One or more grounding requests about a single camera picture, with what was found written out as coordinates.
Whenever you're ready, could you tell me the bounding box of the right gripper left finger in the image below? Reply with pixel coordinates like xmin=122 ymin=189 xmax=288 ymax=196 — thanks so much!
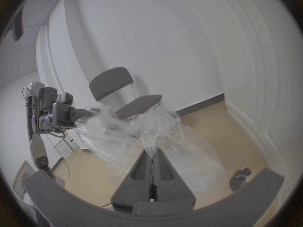
xmin=111 ymin=148 xmax=153 ymax=213

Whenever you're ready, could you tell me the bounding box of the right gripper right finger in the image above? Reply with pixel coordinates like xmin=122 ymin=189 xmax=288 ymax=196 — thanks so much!
xmin=153 ymin=148 xmax=196 ymax=209

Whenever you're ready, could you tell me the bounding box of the clear plastic bag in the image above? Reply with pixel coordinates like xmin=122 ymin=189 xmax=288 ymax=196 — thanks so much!
xmin=74 ymin=104 xmax=228 ymax=194

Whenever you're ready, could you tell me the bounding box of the white trash bin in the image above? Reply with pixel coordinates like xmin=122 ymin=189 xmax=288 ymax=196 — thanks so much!
xmin=105 ymin=127 xmax=228 ymax=194

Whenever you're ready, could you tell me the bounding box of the crumpled black plastic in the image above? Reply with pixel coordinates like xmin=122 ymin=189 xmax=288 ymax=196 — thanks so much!
xmin=228 ymin=167 xmax=252 ymax=192

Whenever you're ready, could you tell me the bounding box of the white chest of drawers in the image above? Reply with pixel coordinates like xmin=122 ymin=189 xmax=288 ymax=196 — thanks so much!
xmin=54 ymin=129 xmax=80 ymax=160

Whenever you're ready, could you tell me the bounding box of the grey padded white chair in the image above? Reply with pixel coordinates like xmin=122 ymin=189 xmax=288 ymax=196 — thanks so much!
xmin=89 ymin=67 xmax=164 ymax=127

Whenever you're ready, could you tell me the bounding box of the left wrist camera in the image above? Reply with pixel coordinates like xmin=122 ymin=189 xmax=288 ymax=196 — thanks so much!
xmin=57 ymin=92 xmax=74 ymax=105

